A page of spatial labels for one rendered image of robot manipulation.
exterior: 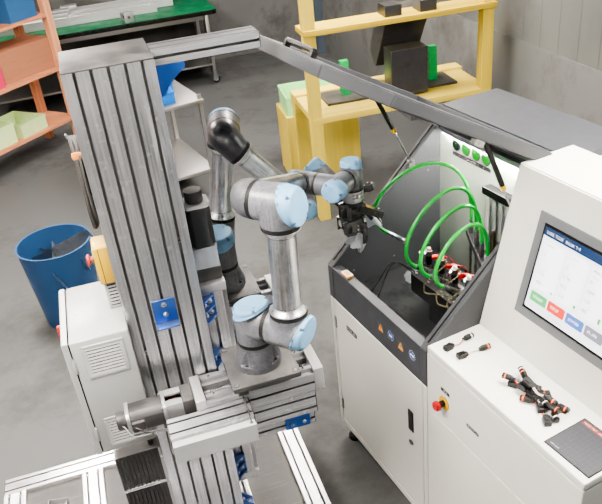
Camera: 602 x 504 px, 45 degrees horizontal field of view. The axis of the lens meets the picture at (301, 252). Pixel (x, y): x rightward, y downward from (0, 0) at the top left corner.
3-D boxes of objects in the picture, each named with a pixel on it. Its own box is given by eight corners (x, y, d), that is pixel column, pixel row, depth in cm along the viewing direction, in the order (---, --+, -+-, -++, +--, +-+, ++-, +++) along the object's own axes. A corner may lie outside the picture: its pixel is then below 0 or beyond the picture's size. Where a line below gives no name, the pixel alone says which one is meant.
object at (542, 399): (494, 384, 224) (495, 370, 222) (521, 371, 228) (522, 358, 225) (547, 429, 207) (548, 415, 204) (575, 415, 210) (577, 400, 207)
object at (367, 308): (334, 299, 305) (332, 267, 297) (343, 296, 307) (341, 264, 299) (420, 381, 257) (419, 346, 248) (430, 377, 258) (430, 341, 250)
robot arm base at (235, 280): (211, 299, 270) (206, 276, 265) (203, 279, 282) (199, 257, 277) (250, 289, 273) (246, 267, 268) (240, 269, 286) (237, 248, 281)
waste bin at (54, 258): (115, 285, 482) (94, 209, 453) (122, 322, 445) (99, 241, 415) (39, 304, 472) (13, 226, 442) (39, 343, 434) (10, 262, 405)
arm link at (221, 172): (203, 253, 277) (207, 116, 250) (203, 234, 290) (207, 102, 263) (234, 254, 278) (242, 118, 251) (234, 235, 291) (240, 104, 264)
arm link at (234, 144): (222, 122, 240) (326, 208, 260) (221, 111, 250) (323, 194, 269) (199, 147, 244) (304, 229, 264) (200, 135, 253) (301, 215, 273)
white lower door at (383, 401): (342, 417, 342) (331, 298, 307) (346, 415, 342) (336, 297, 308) (422, 514, 291) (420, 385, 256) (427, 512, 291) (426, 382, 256)
